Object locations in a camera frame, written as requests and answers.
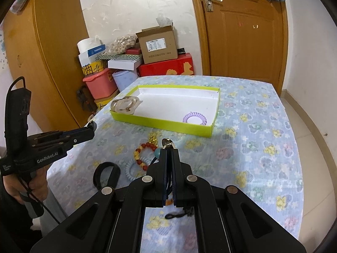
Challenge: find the wooden door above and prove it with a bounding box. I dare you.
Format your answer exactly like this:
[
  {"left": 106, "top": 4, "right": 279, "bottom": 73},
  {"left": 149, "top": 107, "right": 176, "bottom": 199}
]
[{"left": 187, "top": 0, "right": 289, "bottom": 95}]

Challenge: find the black wristband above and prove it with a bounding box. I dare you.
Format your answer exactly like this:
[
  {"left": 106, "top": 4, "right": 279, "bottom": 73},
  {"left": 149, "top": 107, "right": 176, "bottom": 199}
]
[{"left": 93, "top": 162, "right": 121, "bottom": 190}]

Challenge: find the brown cardboard box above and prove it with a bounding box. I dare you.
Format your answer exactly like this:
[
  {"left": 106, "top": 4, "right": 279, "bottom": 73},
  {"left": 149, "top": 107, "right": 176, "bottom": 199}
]
[{"left": 135, "top": 22, "right": 177, "bottom": 64}]

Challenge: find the metal door handle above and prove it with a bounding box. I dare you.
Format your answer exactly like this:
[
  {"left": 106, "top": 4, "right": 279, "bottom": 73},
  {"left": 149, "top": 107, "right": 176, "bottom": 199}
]
[{"left": 203, "top": 0, "right": 223, "bottom": 12}]

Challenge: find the clear bag of nuts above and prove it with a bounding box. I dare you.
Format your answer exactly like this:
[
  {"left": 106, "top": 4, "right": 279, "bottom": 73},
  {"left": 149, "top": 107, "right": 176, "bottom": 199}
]
[{"left": 105, "top": 35, "right": 137, "bottom": 54}]

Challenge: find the white flat box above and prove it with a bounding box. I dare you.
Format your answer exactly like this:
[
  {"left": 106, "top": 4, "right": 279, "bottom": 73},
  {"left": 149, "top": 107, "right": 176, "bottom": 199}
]
[{"left": 107, "top": 59, "right": 141, "bottom": 71}]

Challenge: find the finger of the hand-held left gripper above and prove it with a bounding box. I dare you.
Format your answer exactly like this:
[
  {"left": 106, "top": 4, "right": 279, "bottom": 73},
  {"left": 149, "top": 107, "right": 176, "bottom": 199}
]
[{"left": 28, "top": 121, "right": 97, "bottom": 151}]

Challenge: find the blue and white box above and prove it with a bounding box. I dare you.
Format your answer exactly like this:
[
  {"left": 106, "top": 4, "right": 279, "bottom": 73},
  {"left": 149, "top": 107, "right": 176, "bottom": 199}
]
[{"left": 78, "top": 45, "right": 107, "bottom": 66}]

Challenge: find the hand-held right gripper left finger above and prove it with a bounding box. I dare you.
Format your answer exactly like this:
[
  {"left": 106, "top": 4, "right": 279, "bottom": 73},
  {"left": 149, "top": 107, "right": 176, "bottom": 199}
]
[{"left": 30, "top": 150, "right": 172, "bottom": 253}]

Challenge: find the black hair tie teal bead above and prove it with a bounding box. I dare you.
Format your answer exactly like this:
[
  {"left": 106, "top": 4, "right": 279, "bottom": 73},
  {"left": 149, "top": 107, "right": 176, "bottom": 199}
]
[{"left": 151, "top": 138, "right": 176, "bottom": 168}]

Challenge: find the person's left hand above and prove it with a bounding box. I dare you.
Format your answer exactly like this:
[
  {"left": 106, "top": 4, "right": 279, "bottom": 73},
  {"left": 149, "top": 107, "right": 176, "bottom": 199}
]
[{"left": 5, "top": 167, "right": 49, "bottom": 204}]

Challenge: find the red bead bracelet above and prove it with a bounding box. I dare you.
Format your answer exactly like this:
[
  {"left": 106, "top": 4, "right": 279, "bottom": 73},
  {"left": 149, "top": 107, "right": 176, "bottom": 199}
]
[{"left": 134, "top": 134, "right": 160, "bottom": 171}]

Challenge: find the purple spiral hair tie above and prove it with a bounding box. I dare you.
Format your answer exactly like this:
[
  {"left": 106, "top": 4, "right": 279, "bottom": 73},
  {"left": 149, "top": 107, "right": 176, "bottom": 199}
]
[{"left": 182, "top": 112, "right": 208, "bottom": 126}]

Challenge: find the green shallow cardboard box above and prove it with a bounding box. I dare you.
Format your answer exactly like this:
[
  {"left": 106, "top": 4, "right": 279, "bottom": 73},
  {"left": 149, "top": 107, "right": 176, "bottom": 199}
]
[{"left": 109, "top": 85, "right": 220, "bottom": 137}]

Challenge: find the green striped box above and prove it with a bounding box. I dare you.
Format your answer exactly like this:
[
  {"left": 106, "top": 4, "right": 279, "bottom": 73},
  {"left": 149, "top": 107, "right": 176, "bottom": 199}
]
[{"left": 99, "top": 53, "right": 143, "bottom": 61}]

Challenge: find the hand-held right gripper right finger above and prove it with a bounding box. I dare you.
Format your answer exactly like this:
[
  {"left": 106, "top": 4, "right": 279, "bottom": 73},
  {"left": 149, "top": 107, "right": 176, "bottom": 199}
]
[{"left": 171, "top": 149, "right": 307, "bottom": 253}]

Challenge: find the white paper roll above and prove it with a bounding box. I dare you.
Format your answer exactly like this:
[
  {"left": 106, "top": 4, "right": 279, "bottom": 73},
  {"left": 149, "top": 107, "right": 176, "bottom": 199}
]
[{"left": 77, "top": 38, "right": 102, "bottom": 54}]

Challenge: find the lavender plastic bucket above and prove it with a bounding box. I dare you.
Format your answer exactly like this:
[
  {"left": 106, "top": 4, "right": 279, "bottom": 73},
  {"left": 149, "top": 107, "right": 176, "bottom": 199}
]
[{"left": 112, "top": 70, "right": 139, "bottom": 91}]

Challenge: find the red gift box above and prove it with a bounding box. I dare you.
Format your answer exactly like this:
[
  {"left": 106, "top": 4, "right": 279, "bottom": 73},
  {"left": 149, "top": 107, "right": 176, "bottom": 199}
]
[{"left": 137, "top": 53, "right": 195, "bottom": 77}]

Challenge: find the floral tablecloth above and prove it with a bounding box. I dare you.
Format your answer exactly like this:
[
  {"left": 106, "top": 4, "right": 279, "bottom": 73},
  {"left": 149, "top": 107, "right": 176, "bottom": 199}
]
[{"left": 47, "top": 75, "right": 304, "bottom": 253}]

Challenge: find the beige hair claw clip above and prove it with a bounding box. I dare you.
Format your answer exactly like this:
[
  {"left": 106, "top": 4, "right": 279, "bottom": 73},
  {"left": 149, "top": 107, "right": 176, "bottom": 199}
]
[{"left": 110, "top": 96, "right": 143, "bottom": 115}]

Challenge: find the black cable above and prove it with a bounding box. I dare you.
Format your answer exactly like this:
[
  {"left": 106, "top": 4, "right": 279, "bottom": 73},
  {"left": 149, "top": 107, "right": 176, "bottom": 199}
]
[{"left": 16, "top": 176, "right": 62, "bottom": 224}]

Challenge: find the light blue spiral hair tie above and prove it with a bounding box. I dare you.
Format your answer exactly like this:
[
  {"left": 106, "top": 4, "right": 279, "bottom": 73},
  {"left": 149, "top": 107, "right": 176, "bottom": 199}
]
[{"left": 125, "top": 157, "right": 151, "bottom": 182}]

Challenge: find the yellow carton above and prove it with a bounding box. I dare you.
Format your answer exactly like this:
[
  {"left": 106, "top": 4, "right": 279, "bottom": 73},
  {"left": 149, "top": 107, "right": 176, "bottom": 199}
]
[{"left": 94, "top": 90, "right": 119, "bottom": 110}]

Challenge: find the pink plastic bin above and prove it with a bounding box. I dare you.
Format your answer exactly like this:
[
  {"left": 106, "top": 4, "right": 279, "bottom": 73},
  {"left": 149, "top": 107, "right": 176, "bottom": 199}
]
[{"left": 83, "top": 68, "right": 118, "bottom": 101}]

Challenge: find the yellow patterned box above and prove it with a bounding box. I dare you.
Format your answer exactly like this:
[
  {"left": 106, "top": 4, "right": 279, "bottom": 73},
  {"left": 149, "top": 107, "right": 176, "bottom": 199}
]
[{"left": 82, "top": 60, "right": 108, "bottom": 77}]

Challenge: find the dark brown object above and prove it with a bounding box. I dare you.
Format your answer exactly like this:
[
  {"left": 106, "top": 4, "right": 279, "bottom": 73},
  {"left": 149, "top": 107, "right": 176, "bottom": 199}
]
[{"left": 77, "top": 86, "right": 96, "bottom": 112}]

